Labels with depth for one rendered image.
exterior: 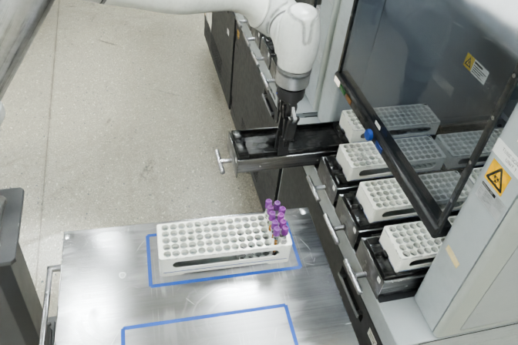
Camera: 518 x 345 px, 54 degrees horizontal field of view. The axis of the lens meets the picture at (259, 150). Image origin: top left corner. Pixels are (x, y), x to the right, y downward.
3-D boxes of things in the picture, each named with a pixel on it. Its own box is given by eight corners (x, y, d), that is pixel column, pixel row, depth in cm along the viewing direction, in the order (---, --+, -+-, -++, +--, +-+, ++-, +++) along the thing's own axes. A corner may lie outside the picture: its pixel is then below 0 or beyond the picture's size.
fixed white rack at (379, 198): (449, 185, 145) (456, 169, 141) (468, 211, 138) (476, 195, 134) (353, 198, 138) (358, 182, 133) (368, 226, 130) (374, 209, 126)
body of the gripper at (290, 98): (310, 92, 131) (304, 119, 137) (300, 73, 137) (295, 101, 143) (282, 93, 129) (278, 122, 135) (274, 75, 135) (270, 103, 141)
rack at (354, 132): (420, 118, 168) (426, 103, 164) (435, 137, 161) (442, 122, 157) (337, 125, 161) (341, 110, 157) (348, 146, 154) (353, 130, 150)
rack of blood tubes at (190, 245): (279, 228, 125) (282, 211, 121) (289, 261, 118) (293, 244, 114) (156, 241, 119) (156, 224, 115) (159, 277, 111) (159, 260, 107)
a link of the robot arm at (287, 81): (305, 54, 133) (302, 73, 137) (272, 56, 131) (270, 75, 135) (317, 73, 127) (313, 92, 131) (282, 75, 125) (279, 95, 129)
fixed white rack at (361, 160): (424, 150, 156) (430, 135, 151) (440, 172, 148) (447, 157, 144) (334, 160, 148) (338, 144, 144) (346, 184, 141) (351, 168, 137)
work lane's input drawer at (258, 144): (421, 129, 175) (429, 108, 169) (441, 155, 165) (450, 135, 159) (213, 149, 157) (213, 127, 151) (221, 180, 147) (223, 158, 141)
